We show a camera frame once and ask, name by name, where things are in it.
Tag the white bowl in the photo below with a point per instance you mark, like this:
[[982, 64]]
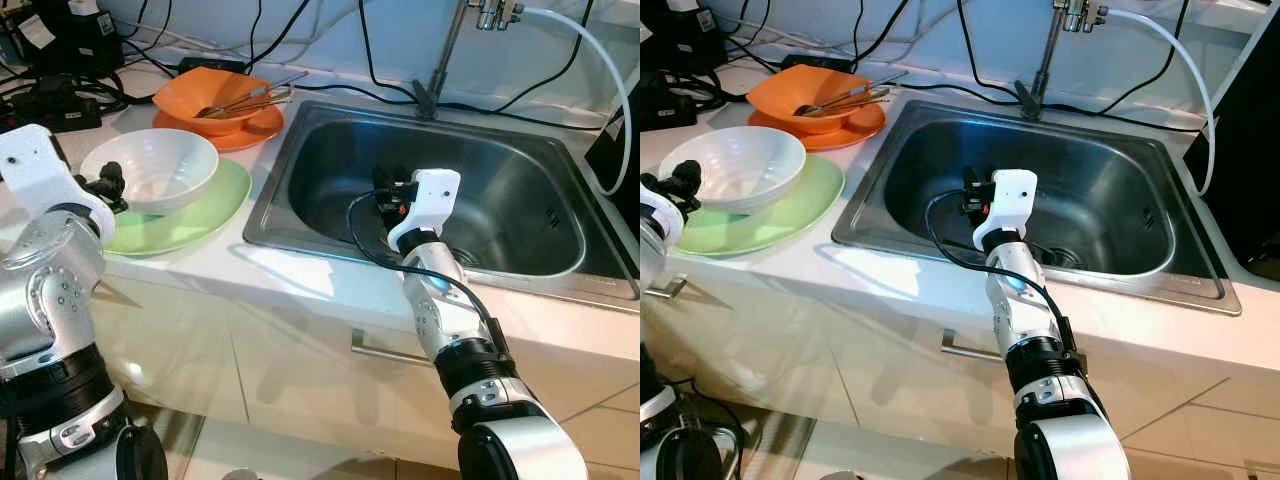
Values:
[[745, 165], [160, 165]]

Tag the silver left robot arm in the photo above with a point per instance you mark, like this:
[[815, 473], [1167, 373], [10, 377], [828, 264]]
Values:
[[40, 290]]

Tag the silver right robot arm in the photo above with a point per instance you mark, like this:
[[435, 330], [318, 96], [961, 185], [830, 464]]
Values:
[[1020, 310], [450, 310]]

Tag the steel kitchen sink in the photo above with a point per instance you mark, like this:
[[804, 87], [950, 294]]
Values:
[[1100, 190], [500, 180]]

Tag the black tall appliance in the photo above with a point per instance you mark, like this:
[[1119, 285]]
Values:
[[615, 150], [1240, 150]]

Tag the black power strip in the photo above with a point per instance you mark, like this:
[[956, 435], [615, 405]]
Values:
[[665, 105], [50, 105]]

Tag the light green plate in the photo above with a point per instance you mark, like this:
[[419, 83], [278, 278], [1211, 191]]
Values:
[[800, 220], [200, 225]]

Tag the orange bowl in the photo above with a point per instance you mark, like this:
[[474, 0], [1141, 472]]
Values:
[[200, 90], [800, 90]]

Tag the orange plate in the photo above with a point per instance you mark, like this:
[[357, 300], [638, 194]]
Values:
[[865, 125], [262, 128]]

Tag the black device white tags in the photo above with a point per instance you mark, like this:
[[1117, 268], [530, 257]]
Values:
[[70, 45], [675, 40]]

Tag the black power adapter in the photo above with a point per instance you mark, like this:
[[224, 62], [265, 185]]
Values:
[[210, 64], [812, 62]]

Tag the steel gooseneck faucet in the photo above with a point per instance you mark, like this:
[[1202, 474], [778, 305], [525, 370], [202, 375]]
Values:
[[1045, 55], [445, 55]]

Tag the metal fork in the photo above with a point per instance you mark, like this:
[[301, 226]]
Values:
[[860, 99], [262, 100]]

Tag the metal spoon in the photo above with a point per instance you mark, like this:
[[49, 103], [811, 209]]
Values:
[[850, 92], [250, 93]]

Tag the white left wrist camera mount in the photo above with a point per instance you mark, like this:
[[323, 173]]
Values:
[[40, 170], [658, 215]]

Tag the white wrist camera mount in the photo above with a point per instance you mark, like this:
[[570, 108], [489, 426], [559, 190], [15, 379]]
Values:
[[1010, 200], [40, 170], [430, 200], [658, 215]]

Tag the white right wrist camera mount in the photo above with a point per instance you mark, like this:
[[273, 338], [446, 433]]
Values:
[[1010, 200], [430, 200]]

